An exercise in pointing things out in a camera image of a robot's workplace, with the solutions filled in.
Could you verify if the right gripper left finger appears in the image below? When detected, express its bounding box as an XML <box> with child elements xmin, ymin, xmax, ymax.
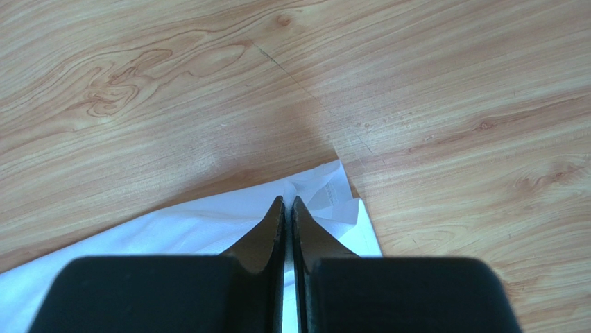
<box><xmin>30</xmin><ymin>197</ymin><xmax>286</xmax><ymax>332</ymax></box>

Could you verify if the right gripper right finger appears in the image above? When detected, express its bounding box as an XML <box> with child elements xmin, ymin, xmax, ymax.
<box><xmin>291</xmin><ymin>198</ymin><xmax>521</xmax><ymax>332</ymax></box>

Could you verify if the white t-shirt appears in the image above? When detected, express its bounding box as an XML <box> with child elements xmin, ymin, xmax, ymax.
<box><xmin>1</xmin><ymin>160</ymin><xmax>382</xmax><ymax>332</ymax></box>

